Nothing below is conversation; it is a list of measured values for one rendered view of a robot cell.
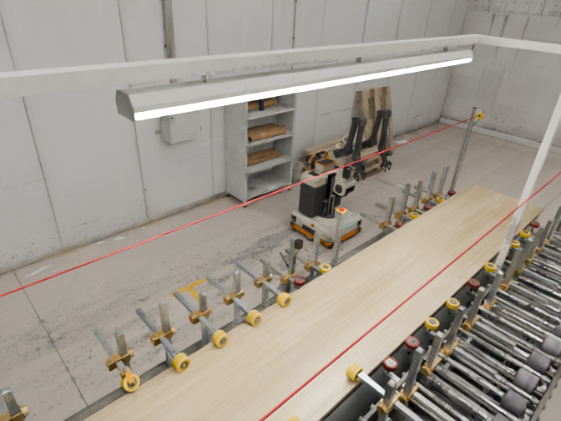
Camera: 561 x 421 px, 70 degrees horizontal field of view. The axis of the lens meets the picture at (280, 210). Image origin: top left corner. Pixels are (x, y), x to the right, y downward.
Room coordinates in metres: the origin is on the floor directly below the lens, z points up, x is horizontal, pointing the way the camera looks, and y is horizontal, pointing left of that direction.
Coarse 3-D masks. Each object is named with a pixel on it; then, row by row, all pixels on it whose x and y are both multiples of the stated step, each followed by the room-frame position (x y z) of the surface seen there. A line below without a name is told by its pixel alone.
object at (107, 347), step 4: (96, 328) 1.60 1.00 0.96; (96, 332) 1.57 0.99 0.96; (100, 332) 1.57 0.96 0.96; (96, 336) 1.55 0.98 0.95; (100, 336) 1.54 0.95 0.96; (100, 340) 1.51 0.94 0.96; (104, 340) 1.52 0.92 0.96; (104, 344) 1.49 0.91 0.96; (108, 344) 1.49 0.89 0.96; (104, 348) 1.47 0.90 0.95; (108, 348) 1.46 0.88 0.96; (112, 348) 1.46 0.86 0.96; (108, 352) 1.44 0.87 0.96; (112, 352) 1.44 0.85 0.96; (120, 360) 1.39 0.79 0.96; (116, 364) 1.36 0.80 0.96; (120, 364) 1.37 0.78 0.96; (120, 368) 1.34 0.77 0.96
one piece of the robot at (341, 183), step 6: (336, 144) 4.10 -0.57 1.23; (342, 144) 4.11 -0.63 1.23; (342, 156) 4.02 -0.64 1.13; (348, 156) 4.04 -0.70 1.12; (342, 162) 4.08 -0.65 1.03; (336, 174) 4.09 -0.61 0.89; (336, 180) 4.08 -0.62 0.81; (342, 180) 4.03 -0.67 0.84; (348, 180) 4.09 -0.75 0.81; (354, 180) 4.12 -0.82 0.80; (336, 186) 4.07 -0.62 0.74; (342, 186) 4.01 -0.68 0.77; (348, 186) 4.03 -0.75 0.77; (354, 186) 4.13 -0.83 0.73; (336, 192) 4.06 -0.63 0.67; (342, 192) 4.00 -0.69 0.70
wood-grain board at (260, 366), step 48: (480, 192) 3.79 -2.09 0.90; (384, 240) 2.77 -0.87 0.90; (432, 240) 2.81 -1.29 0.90; (336, 288) 2.12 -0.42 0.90; (384, 288) 2.15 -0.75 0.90; (432, 288) 2.18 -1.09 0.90; (240, 336) 1.65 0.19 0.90; (288, 336) 1.67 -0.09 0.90; (336, 336) 1.69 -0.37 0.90; (384, 336) 1.71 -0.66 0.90; (144, 384) 1.30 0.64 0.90; (192, 384) 1.32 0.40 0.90; (240, 384) 1.33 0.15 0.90; (288, 384) 1.35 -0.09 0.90; (336, 384) 1.36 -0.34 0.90
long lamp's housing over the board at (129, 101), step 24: (456, 48) 2.87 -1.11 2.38; (264, 72) 1.69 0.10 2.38; (288, 72) 1.71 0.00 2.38; (312, 72) 1.78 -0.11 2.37; (336, 72) 1.89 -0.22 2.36; (360, 72) 2.00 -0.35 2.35; (384, 72) 2.14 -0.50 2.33; (120, 96) 1.25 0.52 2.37; (144, 96) 1.24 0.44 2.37; (168, 96) 1.29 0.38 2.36; (192, 96) 1.35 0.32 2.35; (216, 96) 1.41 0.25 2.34
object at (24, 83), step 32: (96, 64) 1.22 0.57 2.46; (128, 64) 1.25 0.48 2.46; (160, 64) 1.30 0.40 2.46; (192, 64) 1.38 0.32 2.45; (224, 64) 1.47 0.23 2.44; (256, 64) 1.57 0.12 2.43; (288, 64) 1.69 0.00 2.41; (0, 96) 0.99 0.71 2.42; (544, 160) 2.54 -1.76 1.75; (512, 224) 2.54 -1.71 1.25
